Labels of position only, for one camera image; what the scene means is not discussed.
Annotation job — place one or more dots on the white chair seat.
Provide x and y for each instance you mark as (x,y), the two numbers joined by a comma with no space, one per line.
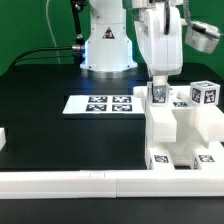
(209,130)

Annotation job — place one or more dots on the white marker sheet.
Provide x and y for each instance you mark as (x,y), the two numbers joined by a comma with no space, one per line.
(103,104)

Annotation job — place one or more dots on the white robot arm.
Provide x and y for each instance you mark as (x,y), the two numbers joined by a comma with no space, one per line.
(101,29)

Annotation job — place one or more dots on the white chair back assembly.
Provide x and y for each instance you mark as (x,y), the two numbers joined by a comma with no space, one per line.
(173,100)

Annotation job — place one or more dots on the white fence bar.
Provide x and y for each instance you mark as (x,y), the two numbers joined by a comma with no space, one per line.
(2,138)
(111,184)

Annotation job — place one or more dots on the white front fence bar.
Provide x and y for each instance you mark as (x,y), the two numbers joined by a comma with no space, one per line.
(111,184)

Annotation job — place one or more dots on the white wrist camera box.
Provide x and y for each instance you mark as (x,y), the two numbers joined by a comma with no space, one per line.
(202,37)

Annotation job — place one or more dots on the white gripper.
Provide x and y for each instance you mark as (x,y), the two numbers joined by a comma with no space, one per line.
(161,52)

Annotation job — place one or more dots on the white left fence bar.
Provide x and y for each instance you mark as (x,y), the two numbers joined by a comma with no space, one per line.
(2,138)

